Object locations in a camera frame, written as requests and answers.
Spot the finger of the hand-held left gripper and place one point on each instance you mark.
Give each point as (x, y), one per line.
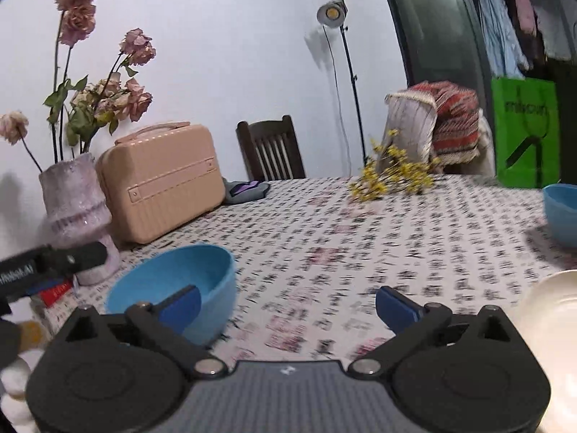
(76, 257)

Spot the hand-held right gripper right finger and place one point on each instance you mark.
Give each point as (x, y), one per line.
(396, 309)

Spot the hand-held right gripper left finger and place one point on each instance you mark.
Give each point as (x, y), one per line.
(185, 309)

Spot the blue bowl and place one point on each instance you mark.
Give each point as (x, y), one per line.
(561, 216)
(180, 270)

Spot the cream plate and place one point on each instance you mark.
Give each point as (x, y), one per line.
(554, 324)

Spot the pale pink ceramic vase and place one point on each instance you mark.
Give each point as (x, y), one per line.
(76, 207)

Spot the pink hard-shell case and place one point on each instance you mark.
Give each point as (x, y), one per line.
(162, 180)

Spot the yellow flower branch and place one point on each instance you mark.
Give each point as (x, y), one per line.
(383, 180)

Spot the grey and purple cloth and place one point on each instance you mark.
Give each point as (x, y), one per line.
(245, 191)

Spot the dark wooden chair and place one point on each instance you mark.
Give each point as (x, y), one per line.
(266, 128)

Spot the red patterned quilted blanket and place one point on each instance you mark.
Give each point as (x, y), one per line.
(450, 117)

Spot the green paper bag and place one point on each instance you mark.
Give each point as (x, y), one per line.
(523, 144)

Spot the bunch of dried roses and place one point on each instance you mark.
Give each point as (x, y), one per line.
(74, 18)

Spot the black sliding glass door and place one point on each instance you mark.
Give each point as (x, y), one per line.
(428, 18)

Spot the light blue hanging shirt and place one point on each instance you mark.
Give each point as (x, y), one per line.
(500, 31)

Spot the studio light on stand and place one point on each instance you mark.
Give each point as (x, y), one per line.
(331, 11)

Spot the white hanging garment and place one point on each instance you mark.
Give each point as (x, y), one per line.
(554, 31)

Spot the pink hanging garment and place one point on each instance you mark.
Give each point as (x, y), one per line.
(525, 9)

